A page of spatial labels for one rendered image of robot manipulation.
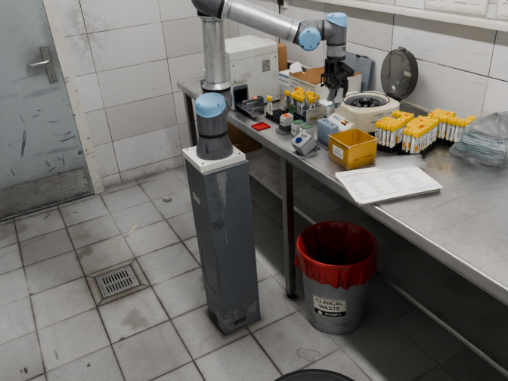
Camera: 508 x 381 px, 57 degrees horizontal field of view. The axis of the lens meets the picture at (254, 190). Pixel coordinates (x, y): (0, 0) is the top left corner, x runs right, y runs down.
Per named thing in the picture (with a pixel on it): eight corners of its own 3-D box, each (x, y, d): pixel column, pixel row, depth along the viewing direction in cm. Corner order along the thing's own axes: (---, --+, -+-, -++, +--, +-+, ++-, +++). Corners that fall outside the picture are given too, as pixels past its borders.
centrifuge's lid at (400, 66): (384, 41, 210) (399, 41, 212) (374, 97, 221) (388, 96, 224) (414, 52, 192) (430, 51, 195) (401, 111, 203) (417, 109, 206)
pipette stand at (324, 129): (314, 142, 200) (314, 120, 195) (328, 138, 203) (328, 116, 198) (326, 150, 192) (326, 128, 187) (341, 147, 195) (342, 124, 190)
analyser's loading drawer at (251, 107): (233, 106, 241) (232, 96, 239) (244, 103, 244) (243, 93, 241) (252, 117, 225) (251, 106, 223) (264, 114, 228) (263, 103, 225)
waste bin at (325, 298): (283, 305, 241) (279, 233, 219) (339, 278, 255) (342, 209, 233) (327, 354, 211) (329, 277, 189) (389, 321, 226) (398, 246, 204)
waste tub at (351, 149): (327, 158, 186) (327, 134, 181) (355, 150, 191) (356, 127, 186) (347, 171, 176) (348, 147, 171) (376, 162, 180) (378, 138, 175)
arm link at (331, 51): (332, 41, 184) (351, 43, 179) (332, 54, 186) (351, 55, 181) (322, 45, 179) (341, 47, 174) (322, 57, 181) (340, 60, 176)
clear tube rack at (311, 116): (283, 113, 233) (282, 99, 230) (299, 108, 237) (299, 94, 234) (307, 125, 217) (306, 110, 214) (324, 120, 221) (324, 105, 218)
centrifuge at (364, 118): (319, 123, 219) (320, 97, 213) (375, 111, 227) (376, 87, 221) (345, 141, 199) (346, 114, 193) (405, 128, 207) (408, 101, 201)
